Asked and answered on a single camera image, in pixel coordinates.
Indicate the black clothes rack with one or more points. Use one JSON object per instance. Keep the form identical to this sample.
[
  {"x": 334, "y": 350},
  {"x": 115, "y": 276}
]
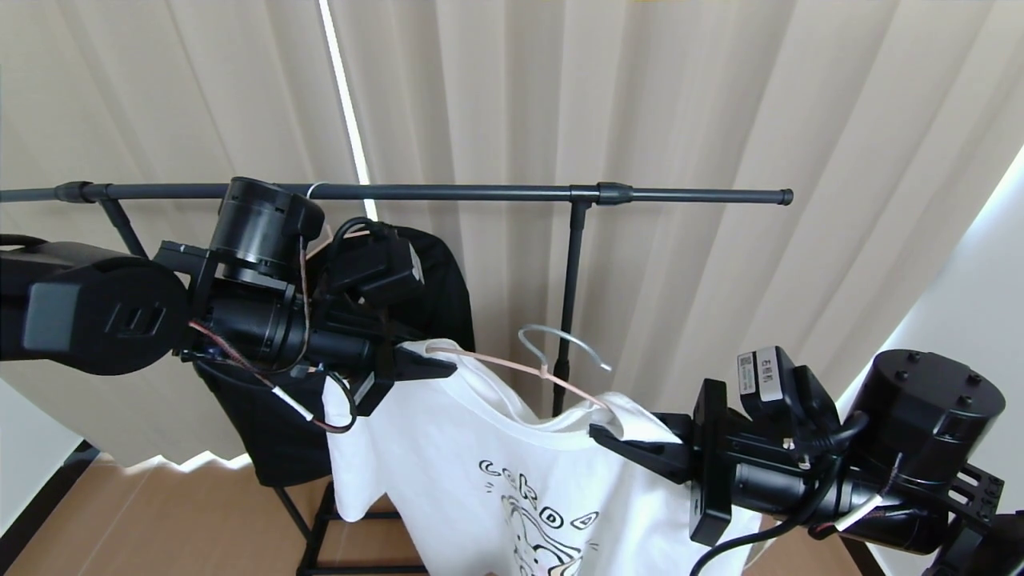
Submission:
[{"x": 480, "y": 193}]

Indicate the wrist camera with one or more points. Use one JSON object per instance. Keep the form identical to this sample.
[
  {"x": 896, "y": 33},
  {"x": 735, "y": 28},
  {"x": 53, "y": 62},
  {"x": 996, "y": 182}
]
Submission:
[
  {"x": 784, "y": 392},
  {"x": 376, "y": 264}
]

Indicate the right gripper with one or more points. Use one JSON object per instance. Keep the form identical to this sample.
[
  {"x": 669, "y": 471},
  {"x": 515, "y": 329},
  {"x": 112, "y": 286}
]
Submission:
[{"x": 712, "y": 464}]

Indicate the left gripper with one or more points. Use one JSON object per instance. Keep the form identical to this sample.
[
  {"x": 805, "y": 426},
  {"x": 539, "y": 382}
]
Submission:
[{"x": 256, "y": 328}]

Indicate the white garment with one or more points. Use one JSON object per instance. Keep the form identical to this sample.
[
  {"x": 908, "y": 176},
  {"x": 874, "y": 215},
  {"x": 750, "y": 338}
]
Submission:
[{"x": 448, "y": 448}]

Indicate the black shorts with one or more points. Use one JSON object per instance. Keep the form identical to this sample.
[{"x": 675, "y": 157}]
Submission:
[{"x": 440, "y": 296}]

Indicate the beige curtain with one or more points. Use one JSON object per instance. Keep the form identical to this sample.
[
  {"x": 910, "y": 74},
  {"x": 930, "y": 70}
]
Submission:
[{"x": 680, "y": 96}]

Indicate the pink clothes hanger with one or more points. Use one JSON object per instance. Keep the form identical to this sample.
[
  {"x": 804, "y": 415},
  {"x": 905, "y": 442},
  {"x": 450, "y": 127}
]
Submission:
[
  {"x": 512, "y": 366},
  {"x": 314, "y": 190}
]

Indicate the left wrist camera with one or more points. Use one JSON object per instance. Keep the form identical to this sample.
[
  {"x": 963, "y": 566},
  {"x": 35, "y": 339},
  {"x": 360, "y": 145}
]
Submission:
[{"x": 376, "y": 264}]

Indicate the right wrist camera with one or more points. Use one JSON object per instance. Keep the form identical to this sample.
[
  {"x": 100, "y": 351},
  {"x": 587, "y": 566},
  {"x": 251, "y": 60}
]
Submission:
[{"x": 784, "y": 392}]

